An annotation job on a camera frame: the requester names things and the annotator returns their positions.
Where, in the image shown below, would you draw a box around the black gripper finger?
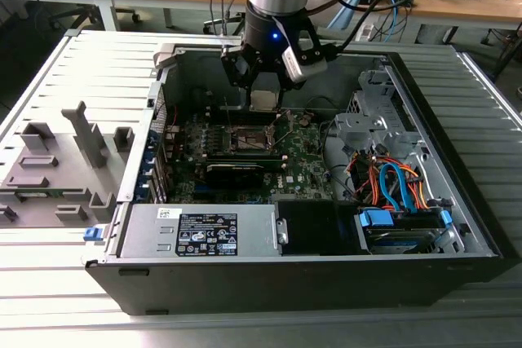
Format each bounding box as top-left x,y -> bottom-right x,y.
275,60 -> 306,115
221,44 -> 262,112

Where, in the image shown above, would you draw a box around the metal locking lever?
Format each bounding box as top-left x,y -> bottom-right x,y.
276,112 -> 294,148

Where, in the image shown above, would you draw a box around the CPU socket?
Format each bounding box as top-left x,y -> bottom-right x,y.
223,124 -> 281,154

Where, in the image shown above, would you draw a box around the green motherboard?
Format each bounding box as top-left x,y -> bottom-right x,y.
162,107 -> 339,206

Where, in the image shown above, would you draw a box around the black RAM stick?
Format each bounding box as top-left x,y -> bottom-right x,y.
206,151 -> 287,164

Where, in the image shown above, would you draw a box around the metal drive cage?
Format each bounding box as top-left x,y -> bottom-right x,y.
332,68 -> 429,161

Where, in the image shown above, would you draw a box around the black graphics card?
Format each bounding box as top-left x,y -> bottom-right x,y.
203,161 -> 267,188

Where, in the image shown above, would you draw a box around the black plastic shroud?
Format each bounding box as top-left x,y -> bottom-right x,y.
273,199 -> 360,258

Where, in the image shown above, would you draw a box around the hard disk in blue carrier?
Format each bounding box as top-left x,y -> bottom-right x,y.
354,207 -> 453,255

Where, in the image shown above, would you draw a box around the grey power supply unit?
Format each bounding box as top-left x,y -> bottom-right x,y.
117,203 -> 289,259

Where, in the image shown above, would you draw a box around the grey parts rack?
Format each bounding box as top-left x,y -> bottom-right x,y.
0,101 -> 135,229

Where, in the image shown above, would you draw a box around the black PC case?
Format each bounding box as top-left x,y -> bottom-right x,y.
83,40 -> 515,316

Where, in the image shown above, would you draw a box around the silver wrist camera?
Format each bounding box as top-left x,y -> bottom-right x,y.
280,46 -> 330,83

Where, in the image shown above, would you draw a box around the black camera cable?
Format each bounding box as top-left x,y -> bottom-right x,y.
325,0 -> 418,59

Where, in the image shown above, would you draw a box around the blue wire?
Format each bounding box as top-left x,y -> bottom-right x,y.
378,162 -> 415,213

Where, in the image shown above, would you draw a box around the orange wire bundle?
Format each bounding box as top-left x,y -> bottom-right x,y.
352,154 -> 429,210

